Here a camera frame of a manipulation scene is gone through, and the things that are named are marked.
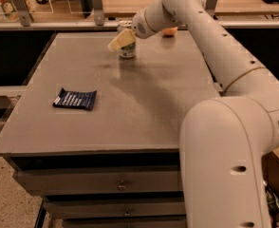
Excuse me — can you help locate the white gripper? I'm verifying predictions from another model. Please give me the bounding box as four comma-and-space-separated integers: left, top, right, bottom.
107, 7, 157, 52

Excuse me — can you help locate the white green 7up can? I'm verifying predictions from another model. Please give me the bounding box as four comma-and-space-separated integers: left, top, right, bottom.
118, 21, 136, 58

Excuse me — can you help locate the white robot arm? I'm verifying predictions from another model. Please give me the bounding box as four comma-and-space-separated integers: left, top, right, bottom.
108, 0, 279, 228

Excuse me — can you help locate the orange fruit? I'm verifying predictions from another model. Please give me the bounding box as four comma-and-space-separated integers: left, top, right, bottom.
162, 27, 177, 37

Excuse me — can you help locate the dark blue snack packet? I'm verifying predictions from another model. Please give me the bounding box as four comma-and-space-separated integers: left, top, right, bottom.
52, 87, 97, 110

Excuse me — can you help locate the grey drawer cabinet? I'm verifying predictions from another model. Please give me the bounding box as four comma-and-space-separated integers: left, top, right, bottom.
0, 29, 223, 228

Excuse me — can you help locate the top drawer with knob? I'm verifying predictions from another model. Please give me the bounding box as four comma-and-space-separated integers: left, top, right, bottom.
13, 166, 182, 197

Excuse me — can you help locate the drawer with knob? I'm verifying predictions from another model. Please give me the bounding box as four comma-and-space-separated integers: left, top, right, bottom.
13, 166, 182, 197
44, 198, 185, 219

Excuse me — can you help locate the middle drawer with knob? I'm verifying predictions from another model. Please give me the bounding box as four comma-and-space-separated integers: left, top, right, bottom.
44, 198, 185, 219

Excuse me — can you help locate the bottom drawer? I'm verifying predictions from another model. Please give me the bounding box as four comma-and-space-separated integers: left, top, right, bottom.
63, 216, 187, 228

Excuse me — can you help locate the cardboard box of groceries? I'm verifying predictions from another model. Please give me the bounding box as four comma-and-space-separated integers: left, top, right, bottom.
261, 141, 279, 228

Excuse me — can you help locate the metal railing post middle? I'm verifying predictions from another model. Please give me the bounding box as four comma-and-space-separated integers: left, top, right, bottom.
91, 0, 104, 26

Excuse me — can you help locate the metal railing post left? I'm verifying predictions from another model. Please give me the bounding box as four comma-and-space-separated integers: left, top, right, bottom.
13, 0, 33, 27

